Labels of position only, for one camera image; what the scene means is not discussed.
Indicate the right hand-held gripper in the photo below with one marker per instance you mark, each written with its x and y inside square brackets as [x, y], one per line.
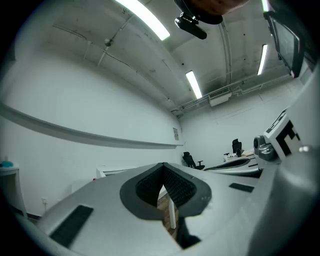
[287, 140]

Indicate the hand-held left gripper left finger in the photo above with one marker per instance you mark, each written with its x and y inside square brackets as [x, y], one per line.
[107, 212]

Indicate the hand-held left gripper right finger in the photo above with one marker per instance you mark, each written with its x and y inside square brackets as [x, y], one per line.
[225, 212]

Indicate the pale cluttered desk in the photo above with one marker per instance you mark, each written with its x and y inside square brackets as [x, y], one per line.
[246, 153]

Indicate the black office chair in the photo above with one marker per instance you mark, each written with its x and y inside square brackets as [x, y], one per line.
[236, 145]
[190, 160]

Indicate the white table leg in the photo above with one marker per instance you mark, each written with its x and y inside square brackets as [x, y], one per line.
[172, 215]

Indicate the white air conditioner unit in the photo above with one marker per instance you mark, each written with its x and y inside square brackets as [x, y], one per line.
[220, 99]

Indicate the white ceiling light tube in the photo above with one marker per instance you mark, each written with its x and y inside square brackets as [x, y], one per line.
[265, 5]
[262, 60]
[147, 17]
[194, 84]

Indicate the white ceiling pipe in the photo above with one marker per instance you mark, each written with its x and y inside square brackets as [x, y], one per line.
[227, 62]

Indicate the teal object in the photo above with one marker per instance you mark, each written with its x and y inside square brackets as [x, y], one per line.
[6, 163]

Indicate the person's face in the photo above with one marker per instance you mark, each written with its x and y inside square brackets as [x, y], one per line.
[215, 6]

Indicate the round ceiling sensor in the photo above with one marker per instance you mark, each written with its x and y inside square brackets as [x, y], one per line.
[108, 42]

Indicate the white wall notice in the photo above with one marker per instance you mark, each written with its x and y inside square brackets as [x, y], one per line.
[176, 134]

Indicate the white wall ledge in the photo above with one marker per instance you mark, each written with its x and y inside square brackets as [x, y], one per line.
[75, 136]

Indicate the white frame table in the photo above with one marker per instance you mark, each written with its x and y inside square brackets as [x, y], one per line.
[10, 172]

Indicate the black head camera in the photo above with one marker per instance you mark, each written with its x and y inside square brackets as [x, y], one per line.
[191, 26]

